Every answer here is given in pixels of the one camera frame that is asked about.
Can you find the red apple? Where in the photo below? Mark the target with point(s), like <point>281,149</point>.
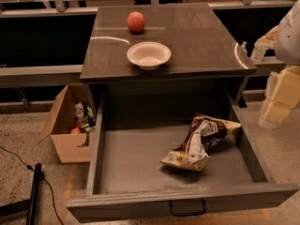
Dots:
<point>135,22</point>

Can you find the black stand leg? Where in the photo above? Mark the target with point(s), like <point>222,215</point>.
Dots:
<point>29,205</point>

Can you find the black drawer handle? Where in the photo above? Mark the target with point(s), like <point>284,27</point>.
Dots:
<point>187,209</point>

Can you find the red fruit in box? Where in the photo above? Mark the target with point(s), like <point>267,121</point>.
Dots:
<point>76,130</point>

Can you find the dark wooden counter cabinet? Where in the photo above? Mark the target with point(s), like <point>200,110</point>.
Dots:
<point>202,75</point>

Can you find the brown chip bag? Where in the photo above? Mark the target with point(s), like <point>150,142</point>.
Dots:
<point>204,133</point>

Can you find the white bottle in box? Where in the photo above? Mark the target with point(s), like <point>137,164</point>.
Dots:
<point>79,110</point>

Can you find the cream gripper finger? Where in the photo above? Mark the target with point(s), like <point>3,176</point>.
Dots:
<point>263,44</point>
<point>272,114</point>

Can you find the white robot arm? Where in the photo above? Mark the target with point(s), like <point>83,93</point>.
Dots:
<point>287,43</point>

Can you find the white paper bowl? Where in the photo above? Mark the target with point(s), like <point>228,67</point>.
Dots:
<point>148,55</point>

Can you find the open grey drawer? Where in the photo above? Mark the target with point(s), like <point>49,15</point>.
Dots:
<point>126,179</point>

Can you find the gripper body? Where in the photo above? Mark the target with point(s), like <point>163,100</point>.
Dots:
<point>289,39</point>

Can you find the cardboard box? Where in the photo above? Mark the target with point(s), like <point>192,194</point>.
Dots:
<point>70,147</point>

